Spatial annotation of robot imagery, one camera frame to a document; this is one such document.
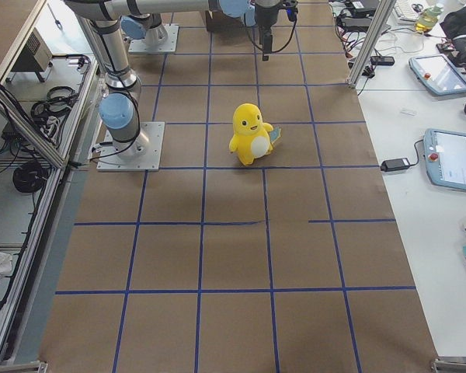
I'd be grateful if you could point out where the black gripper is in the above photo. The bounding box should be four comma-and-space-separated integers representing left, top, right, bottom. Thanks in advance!
254, 0, 280, 61

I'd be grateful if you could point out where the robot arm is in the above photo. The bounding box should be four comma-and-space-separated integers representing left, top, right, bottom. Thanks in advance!
120, 13, 168, 44
65, 1, 284, 92

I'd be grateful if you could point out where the yellow plush toy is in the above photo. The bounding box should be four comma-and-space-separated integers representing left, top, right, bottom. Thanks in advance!
228, 103, 274, 166

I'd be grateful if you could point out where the yellow liquid bottle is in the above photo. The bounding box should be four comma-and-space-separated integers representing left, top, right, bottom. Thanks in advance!
415, 3, 444, 33

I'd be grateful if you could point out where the upper teach pendant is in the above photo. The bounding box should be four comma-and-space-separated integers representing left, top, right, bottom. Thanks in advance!
409, 54, 466, 96

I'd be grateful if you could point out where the teach pendant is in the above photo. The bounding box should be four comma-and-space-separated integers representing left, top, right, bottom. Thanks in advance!
423, 128, 466, 192
409, 54, 466, 96

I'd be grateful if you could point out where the black power adapter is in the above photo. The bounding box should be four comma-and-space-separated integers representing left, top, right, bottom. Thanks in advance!
380, 158, 411, 173

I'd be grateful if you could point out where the lower teach pendant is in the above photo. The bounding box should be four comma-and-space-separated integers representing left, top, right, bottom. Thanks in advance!
423, 128, 466, 192

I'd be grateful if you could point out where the grey electronics box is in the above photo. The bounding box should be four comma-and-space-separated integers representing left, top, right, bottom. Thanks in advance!
11, 28, 53, 82

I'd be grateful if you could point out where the aluminium frame post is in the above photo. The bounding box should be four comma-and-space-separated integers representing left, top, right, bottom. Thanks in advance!
347, 0, 396, 88

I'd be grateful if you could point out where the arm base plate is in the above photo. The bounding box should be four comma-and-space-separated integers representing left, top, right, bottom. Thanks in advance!
127, 23, 179, 54
96, 122, 165, 172

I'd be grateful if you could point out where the coiled black cable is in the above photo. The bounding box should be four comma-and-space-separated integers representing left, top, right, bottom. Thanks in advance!
12, 161, 50, 194

